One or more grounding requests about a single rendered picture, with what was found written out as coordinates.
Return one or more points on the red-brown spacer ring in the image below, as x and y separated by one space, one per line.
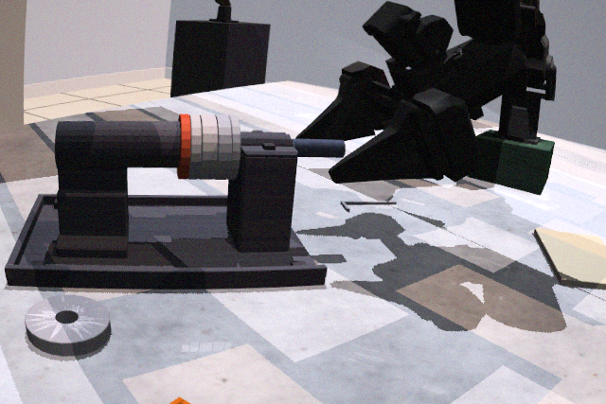
183 169

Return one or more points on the orange rectangular tray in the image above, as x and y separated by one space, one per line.
179 400

